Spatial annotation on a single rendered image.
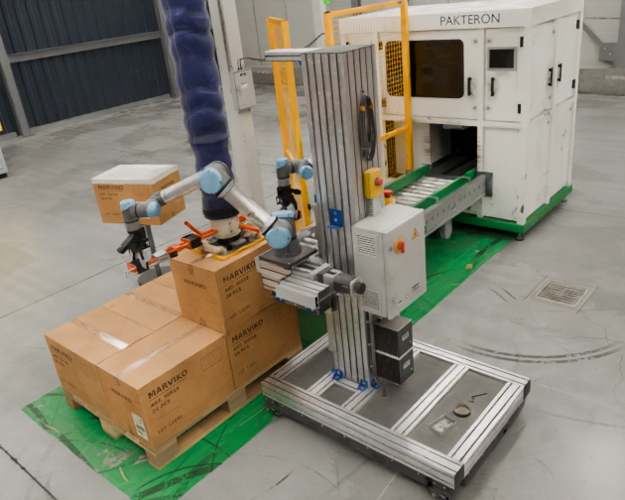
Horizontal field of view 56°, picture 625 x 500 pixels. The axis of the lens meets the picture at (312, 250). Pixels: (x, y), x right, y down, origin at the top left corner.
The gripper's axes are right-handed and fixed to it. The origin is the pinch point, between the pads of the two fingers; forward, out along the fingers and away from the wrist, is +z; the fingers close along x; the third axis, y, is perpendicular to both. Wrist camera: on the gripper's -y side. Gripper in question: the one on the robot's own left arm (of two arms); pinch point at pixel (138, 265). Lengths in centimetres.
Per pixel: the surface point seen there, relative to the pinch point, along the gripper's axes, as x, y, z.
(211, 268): -15.1, 34.2, 12.9
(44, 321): 204, 14, 108
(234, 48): 97, 173, -85
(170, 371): -19, -8, 55
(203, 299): -5.8, 31.3, 33.7
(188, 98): -3, 49, -76
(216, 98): -11, 61, -74
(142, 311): 49, 21, 53
